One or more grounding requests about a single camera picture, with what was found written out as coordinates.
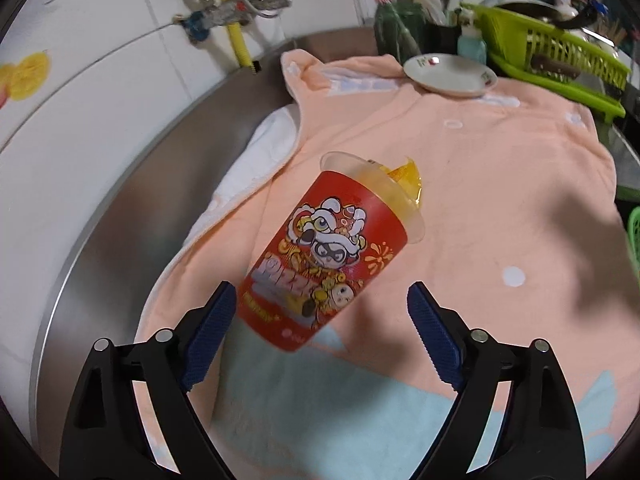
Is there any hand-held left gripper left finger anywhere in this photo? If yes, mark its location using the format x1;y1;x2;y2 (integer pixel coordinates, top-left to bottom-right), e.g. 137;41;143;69
64;281;238;480

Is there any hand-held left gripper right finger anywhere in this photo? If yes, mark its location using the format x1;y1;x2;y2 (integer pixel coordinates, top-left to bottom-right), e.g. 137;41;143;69
400;281;588;480

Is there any red cartoon printed cup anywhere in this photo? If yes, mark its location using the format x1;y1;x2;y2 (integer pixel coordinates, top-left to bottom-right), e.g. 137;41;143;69
236;151;427;353

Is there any green perforated plastic basket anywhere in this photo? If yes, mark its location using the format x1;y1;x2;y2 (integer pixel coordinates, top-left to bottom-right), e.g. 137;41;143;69
625;207;640;266

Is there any peach towel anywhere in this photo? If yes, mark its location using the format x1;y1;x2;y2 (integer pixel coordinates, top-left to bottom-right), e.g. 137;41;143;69
135;49;626;480

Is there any white cloth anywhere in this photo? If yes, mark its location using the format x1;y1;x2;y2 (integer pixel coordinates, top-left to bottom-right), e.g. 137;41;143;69
182;105;307;261

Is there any white ceramic plate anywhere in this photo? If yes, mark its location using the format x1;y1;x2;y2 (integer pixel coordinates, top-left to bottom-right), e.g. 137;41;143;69
403;53;498;98

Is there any teal bottle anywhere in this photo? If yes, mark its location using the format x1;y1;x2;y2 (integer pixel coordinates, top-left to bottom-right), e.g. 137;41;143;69
457;10;488;63

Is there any dark green utensil holder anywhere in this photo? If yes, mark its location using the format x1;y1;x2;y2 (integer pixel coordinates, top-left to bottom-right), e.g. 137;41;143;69
374;2;426;62

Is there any lime green dish rack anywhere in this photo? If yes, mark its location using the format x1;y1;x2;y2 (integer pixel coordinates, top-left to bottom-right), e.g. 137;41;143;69
460;2;632;122

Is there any metal water valve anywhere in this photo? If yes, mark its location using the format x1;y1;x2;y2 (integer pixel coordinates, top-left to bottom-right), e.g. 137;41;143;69
172;0;292;43

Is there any white ladle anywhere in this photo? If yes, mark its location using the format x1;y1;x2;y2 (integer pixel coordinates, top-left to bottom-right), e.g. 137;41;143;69
410;0;447;27

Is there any dark frying pan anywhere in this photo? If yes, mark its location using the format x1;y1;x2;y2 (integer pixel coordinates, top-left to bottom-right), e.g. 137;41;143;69
482;0;601;29

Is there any bundle of chopsticks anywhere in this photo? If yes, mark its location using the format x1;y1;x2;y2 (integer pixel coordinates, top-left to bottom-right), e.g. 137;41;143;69
595;19;627;45

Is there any yellow gas hose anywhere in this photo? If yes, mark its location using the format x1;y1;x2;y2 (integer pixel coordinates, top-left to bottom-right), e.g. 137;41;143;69
217;0;255;70

